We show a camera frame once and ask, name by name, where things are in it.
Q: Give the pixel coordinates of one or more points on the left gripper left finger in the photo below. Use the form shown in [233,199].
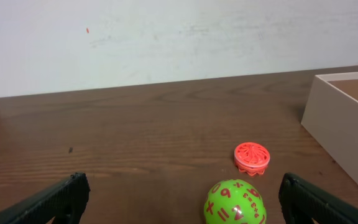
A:
[63,202]

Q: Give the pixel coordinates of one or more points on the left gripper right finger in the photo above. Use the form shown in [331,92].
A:
[303,202]

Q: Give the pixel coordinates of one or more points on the orange round spinner toy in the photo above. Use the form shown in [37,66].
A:
[251,158]

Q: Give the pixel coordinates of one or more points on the green number ball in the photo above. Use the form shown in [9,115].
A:
[234,201]

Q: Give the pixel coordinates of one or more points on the white cardboard box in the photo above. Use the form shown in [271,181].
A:
[331,117]

